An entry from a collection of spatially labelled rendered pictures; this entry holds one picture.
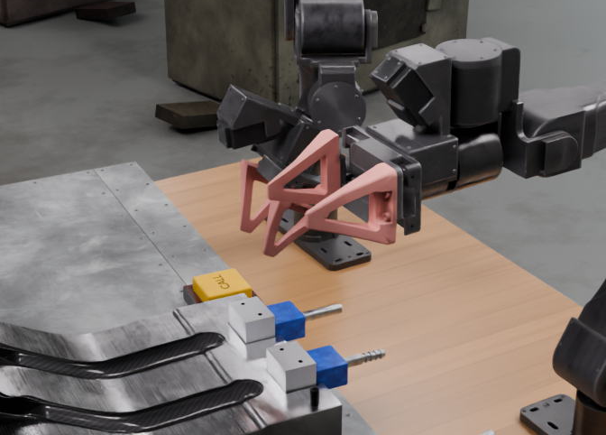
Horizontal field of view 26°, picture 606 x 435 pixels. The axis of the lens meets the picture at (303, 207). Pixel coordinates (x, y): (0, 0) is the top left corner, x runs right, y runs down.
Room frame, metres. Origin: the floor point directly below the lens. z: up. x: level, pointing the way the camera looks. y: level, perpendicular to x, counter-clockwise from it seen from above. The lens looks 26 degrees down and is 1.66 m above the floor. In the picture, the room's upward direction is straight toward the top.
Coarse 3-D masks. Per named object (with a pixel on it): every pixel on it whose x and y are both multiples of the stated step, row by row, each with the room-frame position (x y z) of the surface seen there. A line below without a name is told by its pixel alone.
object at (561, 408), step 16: (544, 400) 1.26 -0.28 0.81; (560, 400) 1.27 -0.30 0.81; (576, 400) 1.17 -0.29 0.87; (592, 400) 1.16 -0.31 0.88; (528, 416) 1.23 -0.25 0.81; (544, 416) 1.23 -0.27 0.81; (560, 416) 1.23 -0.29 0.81; (576, 416) 1.17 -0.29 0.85; (592, 416) 1.15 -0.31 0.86; (544, 432) 1.20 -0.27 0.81; (560, 432) 1.20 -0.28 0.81; (576, 432) 1.17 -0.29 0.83; (592, 432) 1.15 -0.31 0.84
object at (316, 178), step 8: (296, 112) 1.32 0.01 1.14; (256, 152) 1.33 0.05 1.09; (264, 152) 1.31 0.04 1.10; (272, 160) 1.29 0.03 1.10; (280, 168) 1.27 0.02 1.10; (312, 168) 1.28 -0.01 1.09; (304, 176) 1.25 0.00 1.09; (312, 176) 1.28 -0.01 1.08; (320, 176) 1.30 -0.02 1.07; (296, 184) 1.25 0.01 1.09; (312, 184) 1.26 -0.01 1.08
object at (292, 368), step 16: (272, 352) 1.19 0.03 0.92; (288, 352) 1.19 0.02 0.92; (304, 352) 1.19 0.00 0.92; (320, 352) 1.21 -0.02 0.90; (336, 352) 1.21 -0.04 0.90; (368, 352) 1.23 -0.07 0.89; (384, 352) 1.23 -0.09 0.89; (272, 368) 1.19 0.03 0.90; (288, 368) 1.16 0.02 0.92; (304, 368) 1.17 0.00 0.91; (320, 368) 1.18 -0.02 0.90; (336, 368) 1.19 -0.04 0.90; (288, 384) 1.16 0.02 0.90; (304, 384) 1.17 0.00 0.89; (336, 384) 1.19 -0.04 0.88
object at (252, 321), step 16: (240, 304) 1.29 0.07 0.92; (256, 304) 1.29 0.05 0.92; (272, 304) 1.32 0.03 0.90; (288, 304) 1.32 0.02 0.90; (336, 304) 1.33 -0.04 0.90; (240, 320) 1.27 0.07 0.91; (256, 320) 1.26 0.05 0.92; (272, 320) 1.27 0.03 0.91; (288, 320) 1.28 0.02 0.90; (304, 320) 1.29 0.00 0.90; (240, 336) 1.27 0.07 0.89; (256, 336) 1.26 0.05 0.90; (272, 336) 1.27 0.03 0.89; (288, 336) 1.28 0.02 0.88; (304, 336) 1.29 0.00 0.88
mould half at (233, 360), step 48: (0, 336) 1.21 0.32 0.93; (48, 336) 1.26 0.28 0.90; (96, 336) 1.28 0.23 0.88; (144, 336) 1.28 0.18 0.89; (0, 384) 1.10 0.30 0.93; (48, 384) 1.13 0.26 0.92; (96, 384) 1.17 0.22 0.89; (144, 384) 1.18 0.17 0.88; (192, 384) 1.18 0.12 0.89; (0, 432) 1.02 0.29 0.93; (48, 432) 1.03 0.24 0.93; (96, 432) 1.07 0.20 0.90; (144, 432) 1.09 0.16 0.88; (192, 432) 1.09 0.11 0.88; (240, 432) 1.09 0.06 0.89; (288, 432) 1.11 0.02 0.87; (336, 432) 1.13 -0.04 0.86
